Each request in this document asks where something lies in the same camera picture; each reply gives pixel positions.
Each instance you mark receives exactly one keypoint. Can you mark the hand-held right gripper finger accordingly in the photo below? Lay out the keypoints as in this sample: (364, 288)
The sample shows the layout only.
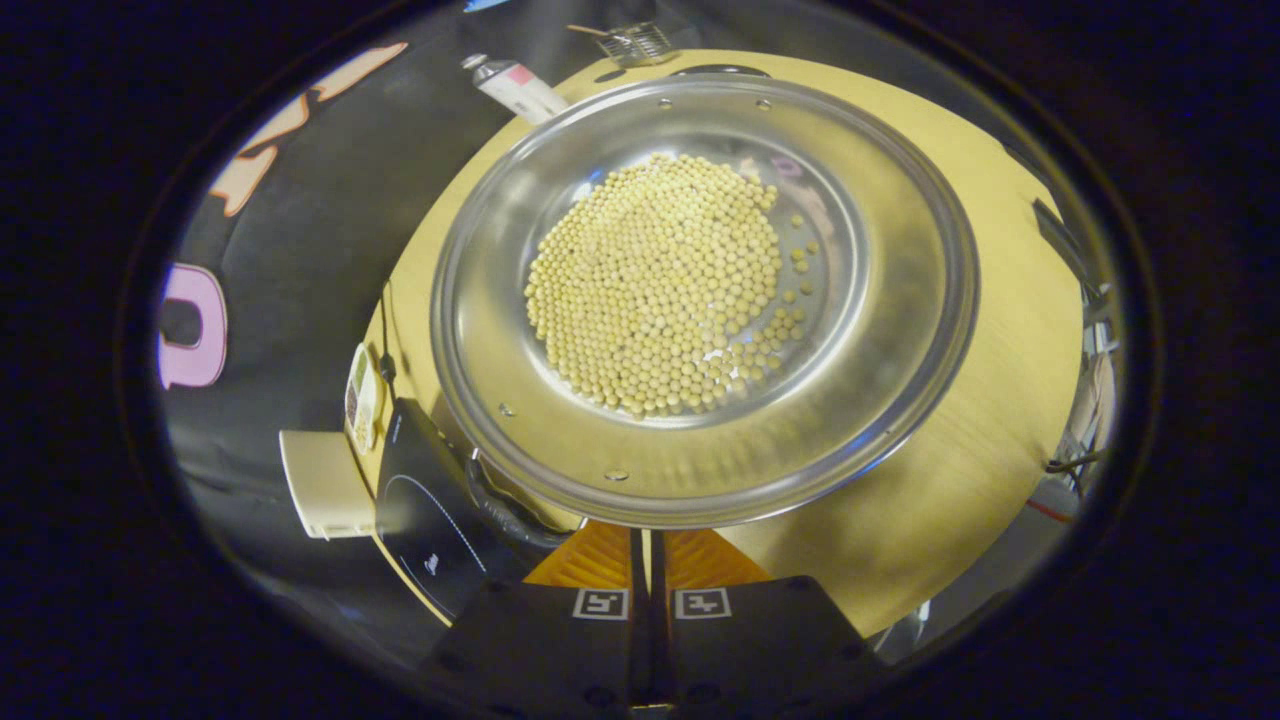
(660, 630)
(638, 630)

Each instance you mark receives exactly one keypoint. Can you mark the black induction cooktop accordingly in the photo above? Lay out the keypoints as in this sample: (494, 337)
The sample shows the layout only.
(430, 510)

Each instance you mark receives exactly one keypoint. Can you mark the pile of yellow soybeans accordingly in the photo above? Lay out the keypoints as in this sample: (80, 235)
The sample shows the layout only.
(650, 290)

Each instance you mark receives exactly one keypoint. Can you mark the white boxy appliance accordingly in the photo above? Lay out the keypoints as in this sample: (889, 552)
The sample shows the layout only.
(325, 485)

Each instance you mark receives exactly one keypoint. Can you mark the white divided seasoning dish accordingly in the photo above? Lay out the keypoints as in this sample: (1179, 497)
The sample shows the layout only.
(360, 400)

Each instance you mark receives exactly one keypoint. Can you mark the black round disc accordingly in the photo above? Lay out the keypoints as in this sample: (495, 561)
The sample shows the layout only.
(610, 75)

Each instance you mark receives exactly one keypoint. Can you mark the clear bottle with pink label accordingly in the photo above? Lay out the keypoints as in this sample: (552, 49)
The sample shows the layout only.
(515, 88)

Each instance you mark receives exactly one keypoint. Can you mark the wooden chopstick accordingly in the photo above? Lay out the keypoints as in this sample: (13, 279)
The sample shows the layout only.
(590, 31)

